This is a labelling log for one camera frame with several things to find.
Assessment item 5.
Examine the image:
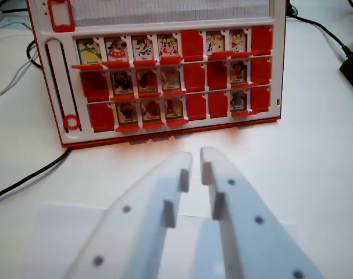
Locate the red flap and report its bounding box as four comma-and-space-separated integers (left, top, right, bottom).
133, 59, 159, 69

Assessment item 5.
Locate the red and white game board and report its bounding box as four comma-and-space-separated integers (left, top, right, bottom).
26, 0, 288, 149

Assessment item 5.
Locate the thick black cable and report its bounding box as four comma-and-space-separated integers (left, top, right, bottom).
0, 148, 71, 206

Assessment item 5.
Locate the white cable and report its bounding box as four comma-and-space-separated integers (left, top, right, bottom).
0, 56, 40, 102

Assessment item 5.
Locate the black cable with plug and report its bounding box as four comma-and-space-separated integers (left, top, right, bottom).
286, 13, 353, 59

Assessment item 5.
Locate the grey cable with red tip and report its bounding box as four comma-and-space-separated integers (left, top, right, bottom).
0, 21, 34, 41

